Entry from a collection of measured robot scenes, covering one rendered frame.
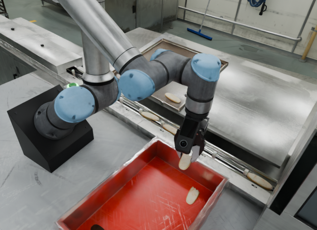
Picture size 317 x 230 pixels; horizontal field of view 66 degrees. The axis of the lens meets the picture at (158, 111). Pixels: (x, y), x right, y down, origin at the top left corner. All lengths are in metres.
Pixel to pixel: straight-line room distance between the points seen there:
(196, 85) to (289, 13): 4.04
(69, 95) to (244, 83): 0.93
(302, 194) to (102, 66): 0.70
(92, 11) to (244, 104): 0.88
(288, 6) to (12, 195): 4.34
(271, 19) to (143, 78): 4.23
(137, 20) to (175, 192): 3.30
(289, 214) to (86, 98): 0.68
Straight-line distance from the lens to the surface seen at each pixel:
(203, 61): 0.61
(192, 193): 0.95
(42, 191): 1.01
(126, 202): 0.92
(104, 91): 0.90
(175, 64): 0.65
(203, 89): 0.63
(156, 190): 0.95
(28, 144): 1.04
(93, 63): 0.88
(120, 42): 0.60
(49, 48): 1.78
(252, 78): 1.45
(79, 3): 0.65
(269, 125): 1.21
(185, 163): 0.83
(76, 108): 0.83
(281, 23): 4.66
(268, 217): 0.80
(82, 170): 1.02
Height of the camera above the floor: 1.60
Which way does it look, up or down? 37 degrees down
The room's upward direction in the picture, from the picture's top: 5 degrees clockwise
